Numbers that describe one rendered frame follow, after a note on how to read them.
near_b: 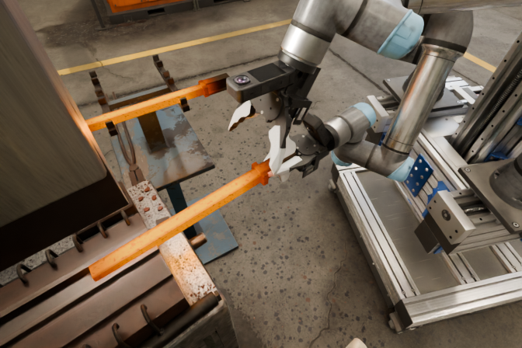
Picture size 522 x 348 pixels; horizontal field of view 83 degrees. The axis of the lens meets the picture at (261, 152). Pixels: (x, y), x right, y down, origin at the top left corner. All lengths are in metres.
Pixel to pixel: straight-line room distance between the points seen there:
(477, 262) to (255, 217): 1.09
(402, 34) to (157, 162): 0.87
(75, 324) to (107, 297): 0.05
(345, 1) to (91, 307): 0.63
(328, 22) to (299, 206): 1.43
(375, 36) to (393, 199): 1.29
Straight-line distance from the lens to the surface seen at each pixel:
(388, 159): 0.86
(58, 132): 0.19
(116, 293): 0.61
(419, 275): 1.56
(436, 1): 0.66
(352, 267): 1.70
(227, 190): 0.63
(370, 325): 1.64
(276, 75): 0.49
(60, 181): 0.21
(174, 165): 1.09
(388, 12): 0.52
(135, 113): 0.91
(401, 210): 1.70
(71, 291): 0.65
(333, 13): 0.50
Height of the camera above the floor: 1.52
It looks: 47 degrees down
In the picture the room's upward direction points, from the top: straight up
